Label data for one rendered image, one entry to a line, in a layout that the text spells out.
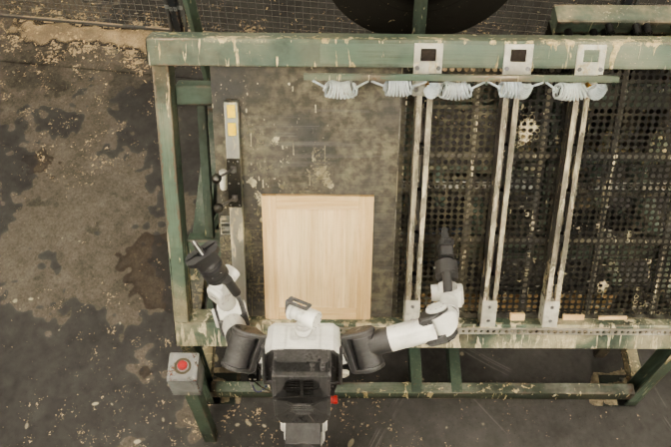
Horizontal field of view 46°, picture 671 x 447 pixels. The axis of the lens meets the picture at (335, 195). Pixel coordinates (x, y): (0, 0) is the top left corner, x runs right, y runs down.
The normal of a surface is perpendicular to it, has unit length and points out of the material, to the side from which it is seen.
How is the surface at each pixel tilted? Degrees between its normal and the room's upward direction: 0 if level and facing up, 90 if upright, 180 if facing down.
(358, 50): 58
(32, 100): 0
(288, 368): 23
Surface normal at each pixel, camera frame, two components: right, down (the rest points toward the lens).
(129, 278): 0.01, -0.55
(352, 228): 0.00, 0.42
